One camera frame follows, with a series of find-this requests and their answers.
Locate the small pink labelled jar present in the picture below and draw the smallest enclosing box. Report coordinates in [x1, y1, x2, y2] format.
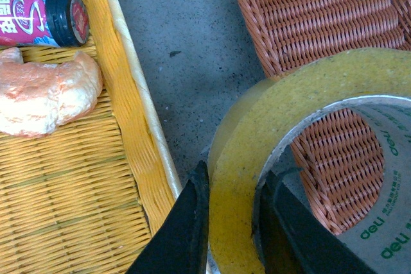
[1, 0, 89, 47]

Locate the yellow clear tape roll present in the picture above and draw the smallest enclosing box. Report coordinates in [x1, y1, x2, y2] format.
[209, 48, 410, 273]

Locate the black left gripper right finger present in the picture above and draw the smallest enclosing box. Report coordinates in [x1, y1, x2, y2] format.
[257, 168, 374, 273]

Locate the brown woven basket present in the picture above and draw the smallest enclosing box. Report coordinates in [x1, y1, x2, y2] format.
[238, 0, 410, 235]

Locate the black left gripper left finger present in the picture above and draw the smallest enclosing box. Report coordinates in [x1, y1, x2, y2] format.
[127, 160, 209, 273]

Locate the yellow woven basket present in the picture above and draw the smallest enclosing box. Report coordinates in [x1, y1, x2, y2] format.
[1, 0, 180, 273]

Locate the toy bread loaf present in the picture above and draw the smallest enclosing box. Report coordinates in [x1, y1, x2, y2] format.
[1, 47, 103, 137]

